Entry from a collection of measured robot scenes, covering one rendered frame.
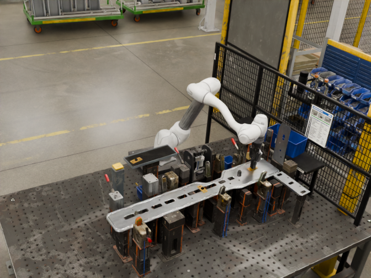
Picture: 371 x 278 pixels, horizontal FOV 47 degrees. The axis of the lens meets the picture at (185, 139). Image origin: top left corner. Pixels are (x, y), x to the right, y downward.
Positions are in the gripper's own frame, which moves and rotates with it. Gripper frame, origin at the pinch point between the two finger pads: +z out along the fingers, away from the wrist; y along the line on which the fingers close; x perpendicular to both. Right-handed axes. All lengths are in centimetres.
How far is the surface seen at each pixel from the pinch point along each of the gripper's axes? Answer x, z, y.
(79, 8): 144, 70, -702
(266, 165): 14.6, 6.1, 0.9
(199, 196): -54, 6, 6
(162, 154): -62, -10, -31
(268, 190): -7.3, 5.2, 24.9
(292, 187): 12.2, 6.1, 30.8
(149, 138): 39, 106, -218
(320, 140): 54, -13, 15
